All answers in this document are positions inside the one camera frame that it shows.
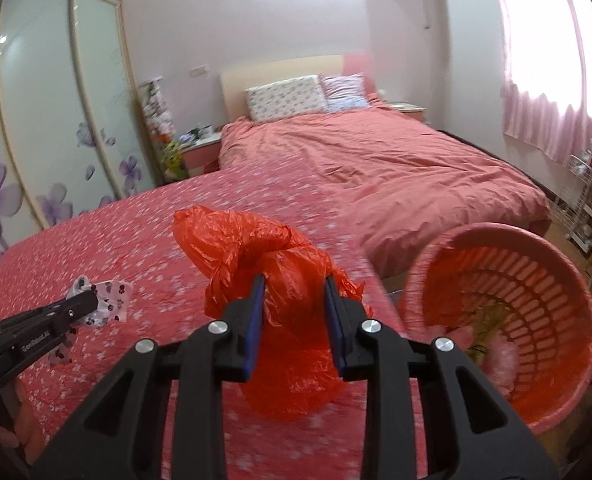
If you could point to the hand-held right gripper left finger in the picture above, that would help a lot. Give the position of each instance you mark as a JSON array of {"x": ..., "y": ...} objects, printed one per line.
[{"x": 255, "y": 332}]

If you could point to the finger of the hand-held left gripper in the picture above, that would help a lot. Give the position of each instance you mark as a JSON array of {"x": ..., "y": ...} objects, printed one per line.
[
  {"x": 51, "y": 312},
  {"x": 41, "y": 342}
]

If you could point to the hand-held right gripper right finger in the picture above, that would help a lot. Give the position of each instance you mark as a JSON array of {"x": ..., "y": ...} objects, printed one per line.
[{"x": 332, "y": 332}]

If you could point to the white paw-print wrapper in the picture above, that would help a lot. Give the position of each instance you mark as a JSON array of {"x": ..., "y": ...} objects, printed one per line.
[{"x": 111, "y": 300}]

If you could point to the orange plastic bag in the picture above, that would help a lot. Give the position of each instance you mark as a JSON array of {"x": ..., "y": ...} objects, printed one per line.
[{"x": 256, "y": 250}]

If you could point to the yellow-green plastic bag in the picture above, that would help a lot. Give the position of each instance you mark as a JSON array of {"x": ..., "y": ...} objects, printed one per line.
[{"x": 486, "y": 322}]

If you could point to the orange plastic basket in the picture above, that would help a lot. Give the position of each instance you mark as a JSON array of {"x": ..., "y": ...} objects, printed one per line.
[{"x": 551, "y": 310}]

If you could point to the red floral blanket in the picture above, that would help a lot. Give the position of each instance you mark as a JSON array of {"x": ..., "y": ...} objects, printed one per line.
[{"x": 151, "y": 230}]

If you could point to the salmon duvet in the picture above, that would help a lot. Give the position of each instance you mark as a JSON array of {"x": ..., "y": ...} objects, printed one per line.
[{"x": 401, "y": 170}]

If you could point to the pink nightstand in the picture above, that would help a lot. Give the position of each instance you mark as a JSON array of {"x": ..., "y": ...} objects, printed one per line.
[
  {"x": 405, "y": 109},
  {"x": 201, "y": 157}
]

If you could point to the green yellow plush toy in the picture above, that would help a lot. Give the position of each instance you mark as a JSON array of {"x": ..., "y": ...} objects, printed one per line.
[{"x": 173, "y": 160}]

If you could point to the flower-print sliding wardrobe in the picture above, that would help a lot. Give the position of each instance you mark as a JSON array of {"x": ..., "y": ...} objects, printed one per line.
[{"x": 46, "y": 110}]

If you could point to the plush toy hanging organiser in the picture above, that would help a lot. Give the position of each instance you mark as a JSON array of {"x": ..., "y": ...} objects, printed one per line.
[{"x": 157, "y": 110}]

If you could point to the white floral pillow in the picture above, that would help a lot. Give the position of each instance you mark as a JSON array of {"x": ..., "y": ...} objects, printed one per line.
[{"x": 286, "y": 96}]

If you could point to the pink striped pillow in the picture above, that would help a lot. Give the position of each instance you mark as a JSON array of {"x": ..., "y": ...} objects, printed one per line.
[{"x": 346, "y": 91}]

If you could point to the beige and pink headboard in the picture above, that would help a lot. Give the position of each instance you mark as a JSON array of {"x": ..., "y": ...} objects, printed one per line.
[{"x": 276, "y": 67}]

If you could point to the pink curtain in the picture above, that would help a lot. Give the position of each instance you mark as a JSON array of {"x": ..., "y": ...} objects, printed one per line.
[{"x": 541, "y": 110}]

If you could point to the white wall socket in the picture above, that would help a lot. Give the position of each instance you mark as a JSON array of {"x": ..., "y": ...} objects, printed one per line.
[{"x": 199, "y": 70}]

